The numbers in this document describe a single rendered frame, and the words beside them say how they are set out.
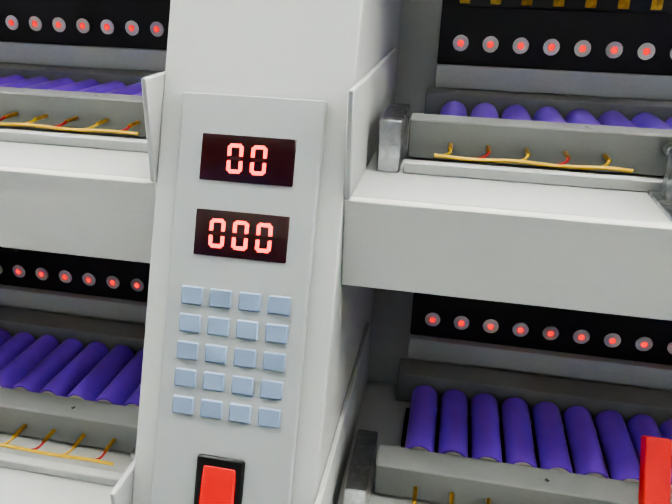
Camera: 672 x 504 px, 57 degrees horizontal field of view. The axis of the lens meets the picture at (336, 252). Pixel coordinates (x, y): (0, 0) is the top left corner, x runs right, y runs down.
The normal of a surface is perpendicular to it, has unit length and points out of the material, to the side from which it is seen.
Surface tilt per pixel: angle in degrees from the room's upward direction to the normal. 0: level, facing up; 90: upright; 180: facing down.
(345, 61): 90
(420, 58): 90
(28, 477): 21
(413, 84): 90
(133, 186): 111
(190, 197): 90
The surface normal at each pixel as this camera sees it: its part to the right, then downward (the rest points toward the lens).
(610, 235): -0.19, 0.39
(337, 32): -0.17, 0.04
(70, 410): 0.03, -0.91
